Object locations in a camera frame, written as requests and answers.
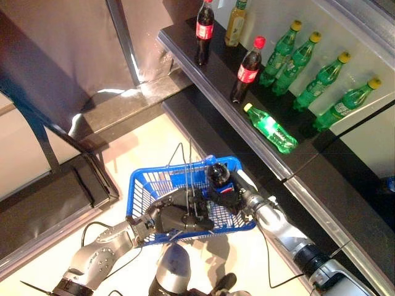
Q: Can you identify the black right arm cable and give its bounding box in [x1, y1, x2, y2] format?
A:
[262, 232, 314, 290]

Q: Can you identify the Coca-Cola bottle red cap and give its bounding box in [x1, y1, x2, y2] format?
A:
[230, 36, 267, 104]
[194, 0, 215, 67]

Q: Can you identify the small yellow tea bottle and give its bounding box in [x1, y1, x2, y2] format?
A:
[224, 0, 249, 47]

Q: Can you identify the grey shelf with clear rail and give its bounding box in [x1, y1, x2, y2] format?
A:
[320, 0, 395, 43]

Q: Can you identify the green Sprite bottle yellow cap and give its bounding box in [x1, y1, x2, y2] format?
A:
[293, 51, 352, 112]
[243, 102, 299, 154]
[271, 31, 322, 96]
[258, 20, 302, 87]
[312, 77, 383, 133]

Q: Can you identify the thin black zip tie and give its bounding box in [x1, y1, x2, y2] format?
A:
[329, 240, 352, 257]
[20, 280, 55, 294]

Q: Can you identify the blue plastic shopping basket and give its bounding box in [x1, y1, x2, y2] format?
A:
[128, 156, 257, 247]

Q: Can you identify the black metal floor stand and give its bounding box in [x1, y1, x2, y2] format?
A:
[0, 76, 121, 213]

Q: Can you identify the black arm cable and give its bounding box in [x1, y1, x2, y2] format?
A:
[80, 221, 143, 278]
[262, 232, 314, 290]

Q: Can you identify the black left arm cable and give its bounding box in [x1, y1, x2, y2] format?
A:
[80, 221, 143, 278]

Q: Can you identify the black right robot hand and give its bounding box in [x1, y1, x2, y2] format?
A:
[211, 168, 259, 216]

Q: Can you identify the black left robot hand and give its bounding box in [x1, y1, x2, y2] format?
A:
[147, 187, 216, 236]

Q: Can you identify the silver left robot leg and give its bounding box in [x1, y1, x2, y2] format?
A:
[148, 242, 193, 296]

